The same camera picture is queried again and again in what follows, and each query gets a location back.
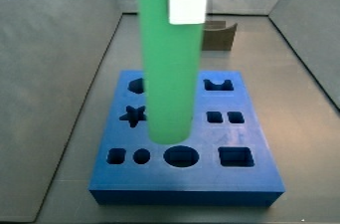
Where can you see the black cradle fixture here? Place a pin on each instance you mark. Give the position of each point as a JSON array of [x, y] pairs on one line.
[[218, 36]]

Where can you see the blue foam shape-sorter block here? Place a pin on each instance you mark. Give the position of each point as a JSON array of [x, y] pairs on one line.
[[220, 167]]

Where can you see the green cylinder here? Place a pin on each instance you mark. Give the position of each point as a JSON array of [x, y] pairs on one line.
[[171, 49]]

